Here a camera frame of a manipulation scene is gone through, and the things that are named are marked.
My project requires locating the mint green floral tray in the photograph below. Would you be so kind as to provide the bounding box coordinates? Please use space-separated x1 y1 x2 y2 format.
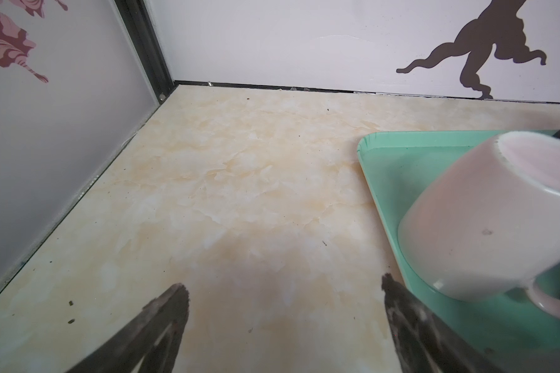
357 131 560 353

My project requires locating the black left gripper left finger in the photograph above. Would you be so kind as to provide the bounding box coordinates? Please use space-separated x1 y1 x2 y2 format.
69 283 190 372

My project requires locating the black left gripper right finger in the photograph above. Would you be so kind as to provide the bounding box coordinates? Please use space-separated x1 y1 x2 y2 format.
381 273 502 372

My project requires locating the pale pink mug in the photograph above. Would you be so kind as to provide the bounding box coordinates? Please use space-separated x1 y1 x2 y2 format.
398 131 560 320

